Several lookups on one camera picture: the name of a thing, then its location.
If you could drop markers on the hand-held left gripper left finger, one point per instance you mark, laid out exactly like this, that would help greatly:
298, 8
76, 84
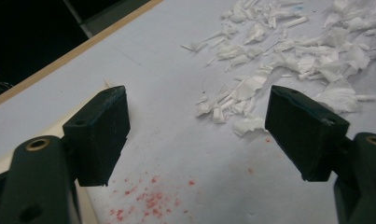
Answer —
97, 137

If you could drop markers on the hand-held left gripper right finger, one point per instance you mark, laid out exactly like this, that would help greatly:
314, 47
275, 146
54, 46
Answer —
307, 137

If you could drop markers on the cream plastic dustpan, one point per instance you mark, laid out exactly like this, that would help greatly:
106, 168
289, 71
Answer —
2, 166

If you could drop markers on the pile of white paper scraps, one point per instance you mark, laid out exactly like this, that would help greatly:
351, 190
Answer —
328, 67

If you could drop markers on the white table mat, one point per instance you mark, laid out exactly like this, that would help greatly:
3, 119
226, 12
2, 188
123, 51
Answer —
164, 93

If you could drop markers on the wooden table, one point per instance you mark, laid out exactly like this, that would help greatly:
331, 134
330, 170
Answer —
67, 56

